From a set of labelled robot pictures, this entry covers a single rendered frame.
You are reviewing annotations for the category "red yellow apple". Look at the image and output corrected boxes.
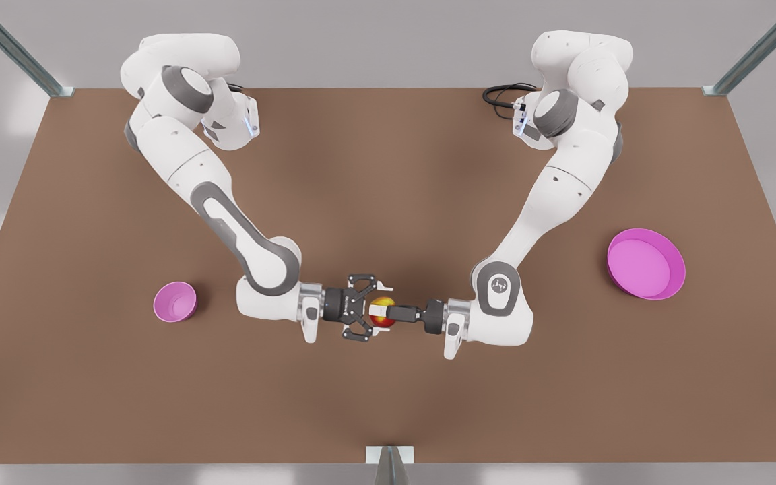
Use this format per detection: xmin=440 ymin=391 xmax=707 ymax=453
xmin=369 ymin=296 xmax=397 ymax=329

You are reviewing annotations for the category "small pink bowl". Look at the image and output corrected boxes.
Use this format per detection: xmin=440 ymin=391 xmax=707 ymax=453
xmin=153 ymin=281 xmax=199 ymax=324

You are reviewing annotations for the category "pink plate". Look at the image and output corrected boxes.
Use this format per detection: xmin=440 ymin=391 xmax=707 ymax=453
xmin=606 ymin=228 xmax=687 ymax=301

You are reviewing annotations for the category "silver frame post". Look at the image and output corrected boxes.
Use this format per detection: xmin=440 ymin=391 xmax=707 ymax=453
xmin=702 ymin=0 xmax=776 ymax=97
xmin=365 ymin=445 xmax=415 ymax=485
xmin=0 ymin=0 xmax=75 ymax=98

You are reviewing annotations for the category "black cable loop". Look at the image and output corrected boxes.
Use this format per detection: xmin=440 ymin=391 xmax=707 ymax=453
xmin=482 ymin=83 xmax=541 ymax=123

